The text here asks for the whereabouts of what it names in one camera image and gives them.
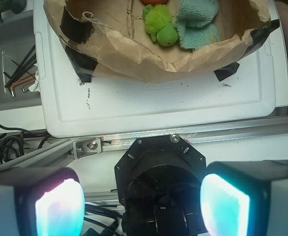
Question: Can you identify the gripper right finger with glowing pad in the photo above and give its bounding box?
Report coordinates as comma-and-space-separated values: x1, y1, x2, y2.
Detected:
200, 160, 288, 236

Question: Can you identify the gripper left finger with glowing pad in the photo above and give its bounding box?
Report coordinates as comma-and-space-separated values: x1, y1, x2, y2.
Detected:
0, 167, 85, 236

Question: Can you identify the teal blue cloth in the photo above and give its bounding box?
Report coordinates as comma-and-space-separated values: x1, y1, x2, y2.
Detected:
175, 0, 221, 50

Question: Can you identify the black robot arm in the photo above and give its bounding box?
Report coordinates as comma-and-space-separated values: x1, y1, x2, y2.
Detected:
0, 136, 288, 236

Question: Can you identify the orange hex key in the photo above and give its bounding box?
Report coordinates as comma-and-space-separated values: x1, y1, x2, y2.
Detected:
9, 75, 35, 97

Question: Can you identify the clear plastic bin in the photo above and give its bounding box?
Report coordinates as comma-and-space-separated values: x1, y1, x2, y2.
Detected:
0, 19, 41, 111

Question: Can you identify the brown paper bag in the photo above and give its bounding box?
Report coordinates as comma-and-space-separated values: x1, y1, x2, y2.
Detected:
43, 0, 271, 83

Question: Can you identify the green plush turtle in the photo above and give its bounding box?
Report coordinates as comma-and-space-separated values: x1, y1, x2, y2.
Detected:
142, 4, 179, 47

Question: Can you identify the red donut toy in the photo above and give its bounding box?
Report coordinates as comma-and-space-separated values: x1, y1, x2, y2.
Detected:
141, 0, 168, 6

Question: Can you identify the aluminium extrusion rail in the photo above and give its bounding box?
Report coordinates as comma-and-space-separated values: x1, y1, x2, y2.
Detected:
0, 115, 288, 169

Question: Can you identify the black cable bundle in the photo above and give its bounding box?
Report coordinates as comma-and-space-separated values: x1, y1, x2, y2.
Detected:
0, 117, 51, 170

